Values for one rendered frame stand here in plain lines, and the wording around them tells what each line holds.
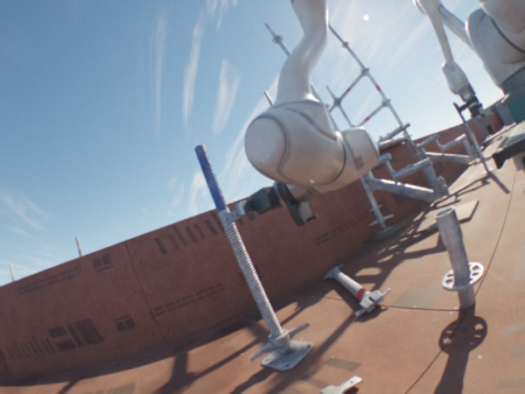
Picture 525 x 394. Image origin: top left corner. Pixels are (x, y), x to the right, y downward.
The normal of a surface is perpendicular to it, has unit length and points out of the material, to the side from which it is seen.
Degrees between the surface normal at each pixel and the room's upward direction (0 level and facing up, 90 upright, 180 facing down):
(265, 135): 91
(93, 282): 90
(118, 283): 90
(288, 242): 90
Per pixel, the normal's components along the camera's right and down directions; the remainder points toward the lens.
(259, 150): -0.65, 0.15
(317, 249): 0.28, -0.29
